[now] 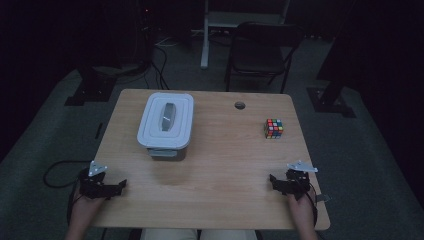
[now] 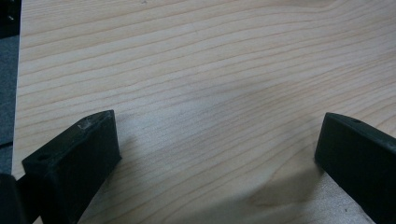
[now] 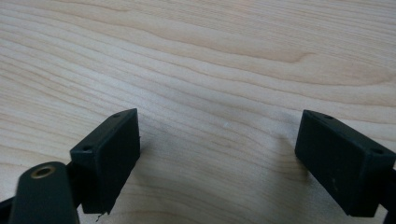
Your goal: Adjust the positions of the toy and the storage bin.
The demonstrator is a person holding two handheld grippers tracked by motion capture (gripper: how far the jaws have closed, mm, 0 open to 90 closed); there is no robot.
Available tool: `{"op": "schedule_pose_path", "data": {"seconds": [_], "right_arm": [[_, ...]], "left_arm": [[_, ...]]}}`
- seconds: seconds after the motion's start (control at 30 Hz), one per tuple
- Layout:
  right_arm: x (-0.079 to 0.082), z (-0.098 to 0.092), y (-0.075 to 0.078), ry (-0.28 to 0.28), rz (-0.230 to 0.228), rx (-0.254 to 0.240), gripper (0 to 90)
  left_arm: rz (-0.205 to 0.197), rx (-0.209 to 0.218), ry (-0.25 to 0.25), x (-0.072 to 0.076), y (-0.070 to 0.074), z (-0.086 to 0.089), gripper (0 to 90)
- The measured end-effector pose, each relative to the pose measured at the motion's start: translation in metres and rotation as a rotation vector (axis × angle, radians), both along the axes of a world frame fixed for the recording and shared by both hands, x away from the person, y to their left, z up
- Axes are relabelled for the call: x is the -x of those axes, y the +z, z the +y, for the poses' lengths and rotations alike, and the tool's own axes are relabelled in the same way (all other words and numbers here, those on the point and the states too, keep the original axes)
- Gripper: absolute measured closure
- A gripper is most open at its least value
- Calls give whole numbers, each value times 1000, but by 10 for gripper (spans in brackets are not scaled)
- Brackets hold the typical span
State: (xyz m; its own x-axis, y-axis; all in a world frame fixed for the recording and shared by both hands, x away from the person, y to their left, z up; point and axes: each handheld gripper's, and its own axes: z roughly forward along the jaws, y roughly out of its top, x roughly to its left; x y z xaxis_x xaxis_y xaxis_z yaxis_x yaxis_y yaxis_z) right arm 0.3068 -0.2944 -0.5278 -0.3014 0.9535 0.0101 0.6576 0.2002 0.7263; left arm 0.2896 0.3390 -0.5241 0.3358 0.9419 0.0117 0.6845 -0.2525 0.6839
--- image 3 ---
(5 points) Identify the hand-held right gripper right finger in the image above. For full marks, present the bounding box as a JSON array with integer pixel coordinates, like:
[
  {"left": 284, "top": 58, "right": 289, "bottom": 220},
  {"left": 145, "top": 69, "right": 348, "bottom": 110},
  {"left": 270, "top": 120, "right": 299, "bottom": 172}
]
[{"left": 294, "top": 109, "right": 396, "bottom": 217}]

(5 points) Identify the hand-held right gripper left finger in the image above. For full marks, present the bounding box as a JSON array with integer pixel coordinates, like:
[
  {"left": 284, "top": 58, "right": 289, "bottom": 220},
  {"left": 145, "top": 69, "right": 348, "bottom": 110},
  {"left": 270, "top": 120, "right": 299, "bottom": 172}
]
[{"left": 69, "top": 107, "right": 141, "bottom": 216}]

